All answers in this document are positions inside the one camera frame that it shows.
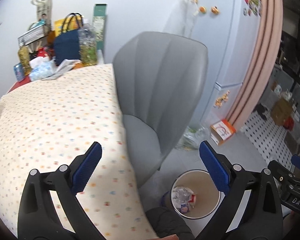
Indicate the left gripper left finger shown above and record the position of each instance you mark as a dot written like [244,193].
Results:
[37,215]

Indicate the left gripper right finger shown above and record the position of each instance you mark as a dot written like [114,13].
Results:
[262,217]

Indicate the white tissue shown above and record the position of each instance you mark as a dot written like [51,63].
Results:
[186,207]

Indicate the white trash bin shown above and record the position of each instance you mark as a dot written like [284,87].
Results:
[204,193]

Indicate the orange white cardboard box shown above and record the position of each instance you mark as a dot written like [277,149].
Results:
[221,131]

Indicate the black clothed knee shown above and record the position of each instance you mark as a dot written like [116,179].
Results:
[168,225]

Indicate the floral cream tablecloth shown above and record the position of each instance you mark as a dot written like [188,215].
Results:
[47,123]

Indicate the clear plastic bag on floor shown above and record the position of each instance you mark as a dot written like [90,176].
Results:
[192,138]

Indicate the blue tissue pack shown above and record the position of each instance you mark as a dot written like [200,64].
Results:
[43,70]

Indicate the blue drink can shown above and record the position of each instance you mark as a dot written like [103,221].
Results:
[19,72]

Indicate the white cloth on table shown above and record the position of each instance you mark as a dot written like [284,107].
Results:
[64,67]

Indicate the red lidded jar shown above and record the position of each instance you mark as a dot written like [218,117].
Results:
[42,52]

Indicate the white refrigerator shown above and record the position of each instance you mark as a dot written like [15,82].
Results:
[229,30]

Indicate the yellow tea bottle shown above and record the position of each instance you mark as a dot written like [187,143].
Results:
[24,58]

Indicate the grey upholstered chair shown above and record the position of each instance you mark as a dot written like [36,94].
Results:
[159,81]

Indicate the navy blue tote bag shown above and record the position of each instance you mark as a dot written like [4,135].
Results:
[66,44]

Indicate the white hanging tote bag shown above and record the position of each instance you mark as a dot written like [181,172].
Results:
[182,18]

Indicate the clear bottle with green label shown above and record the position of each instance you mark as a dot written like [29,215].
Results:
[87,44]

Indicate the yellow snack bag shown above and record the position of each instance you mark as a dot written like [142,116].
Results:
[60,26]

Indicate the paper bag with face print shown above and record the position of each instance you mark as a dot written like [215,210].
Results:
[43,10]

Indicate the green carton box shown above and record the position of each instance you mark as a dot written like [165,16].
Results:
[99,23]

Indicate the wire mesh basket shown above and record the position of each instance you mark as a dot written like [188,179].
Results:
[34,34]

